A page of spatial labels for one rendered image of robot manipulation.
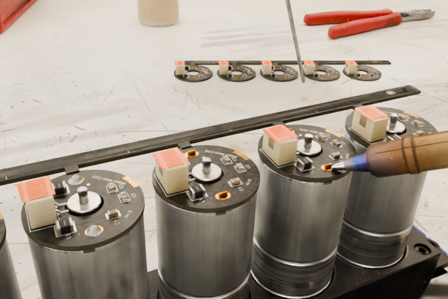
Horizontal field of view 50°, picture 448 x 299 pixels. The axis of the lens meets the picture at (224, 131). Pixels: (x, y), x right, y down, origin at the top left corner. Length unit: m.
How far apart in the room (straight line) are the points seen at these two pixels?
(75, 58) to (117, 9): 0.11
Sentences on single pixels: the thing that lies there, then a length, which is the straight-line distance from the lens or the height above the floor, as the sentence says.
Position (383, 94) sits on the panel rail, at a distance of 0.16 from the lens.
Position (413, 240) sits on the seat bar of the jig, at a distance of 0.17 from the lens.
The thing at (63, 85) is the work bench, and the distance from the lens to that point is 0.31.
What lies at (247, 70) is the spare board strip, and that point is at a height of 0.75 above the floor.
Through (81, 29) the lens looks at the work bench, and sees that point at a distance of 0.40.
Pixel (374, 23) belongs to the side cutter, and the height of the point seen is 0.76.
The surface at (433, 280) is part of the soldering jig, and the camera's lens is 0.17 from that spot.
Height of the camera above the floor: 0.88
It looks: 31 degrees down
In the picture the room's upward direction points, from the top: 2 degrees clockwise
